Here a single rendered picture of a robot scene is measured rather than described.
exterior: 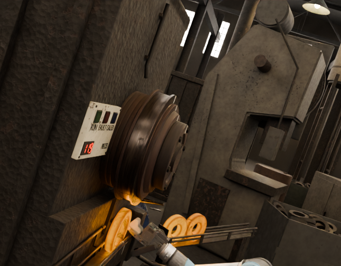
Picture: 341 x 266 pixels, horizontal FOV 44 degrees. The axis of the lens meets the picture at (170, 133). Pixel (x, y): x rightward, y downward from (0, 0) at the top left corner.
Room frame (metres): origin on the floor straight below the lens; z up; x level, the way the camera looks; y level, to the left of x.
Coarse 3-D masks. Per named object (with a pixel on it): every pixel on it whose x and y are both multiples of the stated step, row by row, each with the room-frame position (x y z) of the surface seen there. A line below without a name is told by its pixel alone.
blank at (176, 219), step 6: (174, 216) 2.11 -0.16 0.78; (180, 216) 2.12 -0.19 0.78; (168, 222) 2.09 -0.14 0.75; (174, 222) 2.10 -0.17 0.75; (180, 222) 2.13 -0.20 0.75; (186, 222) 2.17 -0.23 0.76; (168, 228) 2.08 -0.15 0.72; (180, 228) 2.15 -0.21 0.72; (186, 228) 2.18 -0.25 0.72; (168, 234) 2.09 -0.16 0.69; (174, 234) 2.15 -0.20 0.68; (180, 234) 2.16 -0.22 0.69
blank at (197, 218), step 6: (192, 216) 2.22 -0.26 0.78; (198, 216) 2.22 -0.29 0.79; (204, 216) 2.26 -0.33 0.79; (192, 222) 2.20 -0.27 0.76; (198, 222) 2.24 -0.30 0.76; (204, 222) 2.27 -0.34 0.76; (192, 228) 2.21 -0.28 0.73; (198, 228) 2.27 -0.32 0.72; (204, 228) 2.28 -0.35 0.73; (186, 234) 2.19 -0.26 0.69; (192, 240) 2.24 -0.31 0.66
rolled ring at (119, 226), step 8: (120, 216) 1.64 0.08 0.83; (128, 216) 1.71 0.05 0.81; (112, 224) 1.62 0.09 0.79; (120, 224) 1.63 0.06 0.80; (128, 224) 1.76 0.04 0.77; (112, 232) 1.61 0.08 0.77; (120, 232) 1.75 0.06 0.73; (112, 240) 1.60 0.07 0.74; (120, 240) 1.73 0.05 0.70; (112, 248) 1.63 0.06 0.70
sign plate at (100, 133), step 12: (96, 108) 1.27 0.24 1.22; (108, 108) 1.37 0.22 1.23; (120, 108) 1.50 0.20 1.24; (84, 120) 1.25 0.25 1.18; (108, 120) 1.41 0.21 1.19; (84, 132) 1.25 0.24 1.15; (96, 132) 1.34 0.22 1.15; (108, 132) 1.46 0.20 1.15; (84, 144) 1.26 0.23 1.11; (96, 144) 1.37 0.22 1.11; (108, 144) 1.50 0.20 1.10; (72, 156) 1.25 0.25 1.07; (84, 156) 1.31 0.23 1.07
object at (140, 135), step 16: (160, 96) 1.62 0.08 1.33; (176, 96) 1.71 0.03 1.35; (144, 112) 1.52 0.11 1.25; (160, 112) 1.52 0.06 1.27; (144, 128) 1.49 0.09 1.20; (128, 144) 1.48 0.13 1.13; (144, 144) 1.46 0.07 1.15; (128, 160) 1.48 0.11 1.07; (128, 176) 1.50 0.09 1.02; (128, 192) 1.54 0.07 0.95
